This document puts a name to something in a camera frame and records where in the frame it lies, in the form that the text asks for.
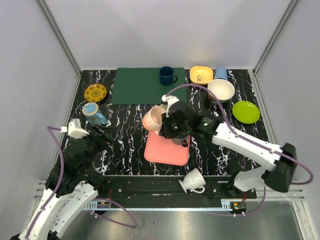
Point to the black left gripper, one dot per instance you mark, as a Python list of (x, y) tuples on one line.
[(97, 133)]

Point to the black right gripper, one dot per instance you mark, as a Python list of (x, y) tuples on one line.
[(165, 130)]

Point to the small grey cup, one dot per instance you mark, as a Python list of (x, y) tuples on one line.
[(181, 141)]

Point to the blue patterned mug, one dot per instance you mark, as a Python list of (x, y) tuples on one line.
[(93, 114)]

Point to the pink mug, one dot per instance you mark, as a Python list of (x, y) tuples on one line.
[(152, 120)]

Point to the white footed teacup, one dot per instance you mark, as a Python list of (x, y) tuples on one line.
[(193, 182)]

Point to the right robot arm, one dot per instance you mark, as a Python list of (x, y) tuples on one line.
[(276, 168)]

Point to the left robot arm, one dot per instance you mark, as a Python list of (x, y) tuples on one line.
[(70, 185)]

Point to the dark blue mug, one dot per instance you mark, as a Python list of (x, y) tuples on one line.
[(167, 76)]

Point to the pink plastic tray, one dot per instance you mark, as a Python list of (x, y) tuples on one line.
[(164, 151)]

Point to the yellow patterned saucer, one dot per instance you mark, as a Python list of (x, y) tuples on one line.
[(95, 93)]

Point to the yellow square bowl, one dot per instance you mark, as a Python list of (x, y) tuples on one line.
[(201, 75)]

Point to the large cream bowl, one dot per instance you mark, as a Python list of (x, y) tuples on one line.
[(222, 89)]

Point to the dark green mat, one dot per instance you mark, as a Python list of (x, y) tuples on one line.
[(142, 86)]

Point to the light blue cup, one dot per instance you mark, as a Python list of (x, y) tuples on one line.
[(221, 73)]

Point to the lime green plate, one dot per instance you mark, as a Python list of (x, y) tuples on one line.
[(246, 112)]

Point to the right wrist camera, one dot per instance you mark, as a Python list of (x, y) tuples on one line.
[(168, 101)]

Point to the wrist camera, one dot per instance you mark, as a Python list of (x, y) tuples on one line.
[(74, 129), (168, 101)]

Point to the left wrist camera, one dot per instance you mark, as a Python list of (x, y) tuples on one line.
[(74, 129)]

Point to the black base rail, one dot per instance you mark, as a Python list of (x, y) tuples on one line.
[(149, 188)]

